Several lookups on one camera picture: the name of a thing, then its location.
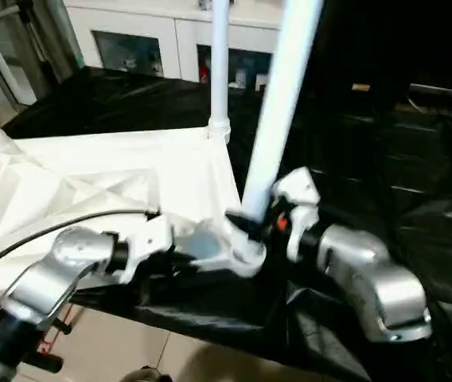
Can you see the white glass-door cabinet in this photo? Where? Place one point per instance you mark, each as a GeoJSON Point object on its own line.
{"type": "Point", "coordinates": [146, 32]}

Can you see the white plastic table top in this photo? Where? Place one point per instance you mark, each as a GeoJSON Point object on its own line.
{"type": "Point", "coordinates": [91, 175]}

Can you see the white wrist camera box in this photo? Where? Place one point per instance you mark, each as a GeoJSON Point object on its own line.
{"type": "Point", "coordinates": [298, 199]}
{"type": "Point", "coordinates": [150, 243]}

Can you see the black flat device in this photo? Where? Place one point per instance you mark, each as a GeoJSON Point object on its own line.
{"type": "Point", "coordinates": [445, 94]}

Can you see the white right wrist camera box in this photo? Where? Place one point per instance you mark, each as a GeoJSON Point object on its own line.
{"type": "Point", "coordinates": [298, 199]}

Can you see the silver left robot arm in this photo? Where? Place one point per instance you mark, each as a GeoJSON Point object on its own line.
{"type": "Point", "coordinates": [51, 278]}

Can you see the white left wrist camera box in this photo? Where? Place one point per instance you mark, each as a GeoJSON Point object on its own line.
{"type": "Point", "coordinates": [150, 243]}

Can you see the black work mat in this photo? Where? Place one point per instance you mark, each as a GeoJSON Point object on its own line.
{"type": "Point", "coordinates": [353, 199]}

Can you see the grey metal rack frame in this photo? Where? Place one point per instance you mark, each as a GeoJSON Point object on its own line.
{"type": "Point", "coordinates": [11, 40]}

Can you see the small yellow label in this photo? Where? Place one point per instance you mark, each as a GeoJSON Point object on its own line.
{"type": "Point", "coordinates": [360, 87]}

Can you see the black metal table frame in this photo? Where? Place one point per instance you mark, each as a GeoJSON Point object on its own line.
{"type": "Point", "coordinates": [47, 346]}

